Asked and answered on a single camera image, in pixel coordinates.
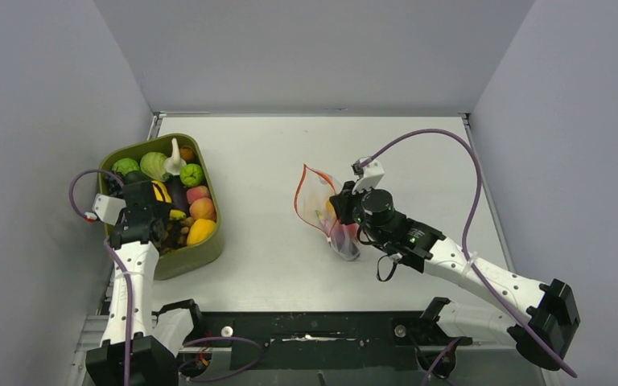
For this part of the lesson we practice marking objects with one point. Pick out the yellow toy lemon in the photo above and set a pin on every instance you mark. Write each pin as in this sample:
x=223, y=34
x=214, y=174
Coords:
x=200, y=231

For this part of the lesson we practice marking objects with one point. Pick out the peach toy fruit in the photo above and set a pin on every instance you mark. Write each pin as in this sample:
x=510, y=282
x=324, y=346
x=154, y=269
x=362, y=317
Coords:
x=203, y=208

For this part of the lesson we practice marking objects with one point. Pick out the clear zip bag orange zipper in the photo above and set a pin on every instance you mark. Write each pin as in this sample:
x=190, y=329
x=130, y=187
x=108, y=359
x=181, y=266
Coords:
x=314, y=189

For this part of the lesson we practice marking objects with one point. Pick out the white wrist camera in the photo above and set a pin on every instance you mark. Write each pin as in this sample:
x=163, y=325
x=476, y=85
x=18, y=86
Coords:
x=369, y=172
x=106, y=209

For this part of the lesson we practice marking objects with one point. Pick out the dark purple toy eggplant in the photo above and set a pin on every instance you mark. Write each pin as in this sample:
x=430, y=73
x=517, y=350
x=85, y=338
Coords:
x=178, y=193

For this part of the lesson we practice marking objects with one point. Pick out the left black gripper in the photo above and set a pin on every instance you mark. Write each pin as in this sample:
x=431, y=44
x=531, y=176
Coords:
x=122, y=219

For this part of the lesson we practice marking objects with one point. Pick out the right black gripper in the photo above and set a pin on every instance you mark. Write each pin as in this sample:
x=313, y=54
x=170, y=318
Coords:
x=344, y=202

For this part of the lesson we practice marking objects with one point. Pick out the light green toy lettuce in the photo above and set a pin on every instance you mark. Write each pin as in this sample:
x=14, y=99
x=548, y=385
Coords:
x=152, y=165

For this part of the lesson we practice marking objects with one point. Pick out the olive green food bin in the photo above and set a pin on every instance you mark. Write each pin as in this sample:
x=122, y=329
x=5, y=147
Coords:
x=187, y=258

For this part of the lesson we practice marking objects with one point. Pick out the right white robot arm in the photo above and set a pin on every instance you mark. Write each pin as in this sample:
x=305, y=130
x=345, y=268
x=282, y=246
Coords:
x=540, y=319

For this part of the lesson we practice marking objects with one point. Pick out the orange toy bell pepper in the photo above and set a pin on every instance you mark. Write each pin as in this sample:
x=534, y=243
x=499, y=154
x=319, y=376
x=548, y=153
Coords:
x=330, y=211

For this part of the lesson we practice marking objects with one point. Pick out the pink toy peach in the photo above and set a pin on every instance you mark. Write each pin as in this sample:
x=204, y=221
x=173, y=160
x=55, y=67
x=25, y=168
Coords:
x=195, y=193

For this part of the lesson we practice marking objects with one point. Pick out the green toy cabbage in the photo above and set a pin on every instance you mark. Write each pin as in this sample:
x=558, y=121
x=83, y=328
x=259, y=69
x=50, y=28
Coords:
x=125, y=166

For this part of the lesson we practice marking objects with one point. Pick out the white toy garlic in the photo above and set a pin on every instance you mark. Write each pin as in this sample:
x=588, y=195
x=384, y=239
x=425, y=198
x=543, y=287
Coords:
x=174, y=163

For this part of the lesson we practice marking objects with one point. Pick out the dark green toy avocado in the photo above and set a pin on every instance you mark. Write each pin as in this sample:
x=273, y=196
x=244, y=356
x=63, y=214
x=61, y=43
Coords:
x=135, y=176

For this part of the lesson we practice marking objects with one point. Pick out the yellow toy banana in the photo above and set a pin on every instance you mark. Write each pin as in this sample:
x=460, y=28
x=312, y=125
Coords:
x=177, y=215

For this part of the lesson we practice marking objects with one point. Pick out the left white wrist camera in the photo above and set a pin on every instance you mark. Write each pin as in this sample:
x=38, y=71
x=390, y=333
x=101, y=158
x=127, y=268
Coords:
x=106, y=209

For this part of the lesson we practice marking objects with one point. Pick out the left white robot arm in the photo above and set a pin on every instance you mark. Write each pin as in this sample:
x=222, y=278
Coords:
x=139, y=346

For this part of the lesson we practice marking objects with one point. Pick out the yellow toy bell pepper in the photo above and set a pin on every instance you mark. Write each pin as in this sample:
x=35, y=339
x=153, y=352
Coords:
x=161, y=192

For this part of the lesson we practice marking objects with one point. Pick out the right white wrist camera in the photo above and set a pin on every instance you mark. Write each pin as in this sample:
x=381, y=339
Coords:
x=369, y=172

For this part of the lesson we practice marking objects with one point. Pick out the small orange toy fruit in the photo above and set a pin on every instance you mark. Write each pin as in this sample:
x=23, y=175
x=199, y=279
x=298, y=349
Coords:
x=187, y=154

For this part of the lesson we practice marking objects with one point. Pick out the red toy apple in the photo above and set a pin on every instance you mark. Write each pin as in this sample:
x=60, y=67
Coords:
x=350, y=230

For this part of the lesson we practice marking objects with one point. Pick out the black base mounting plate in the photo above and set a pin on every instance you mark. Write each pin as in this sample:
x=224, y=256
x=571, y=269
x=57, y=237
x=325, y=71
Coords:
x=401, y=340

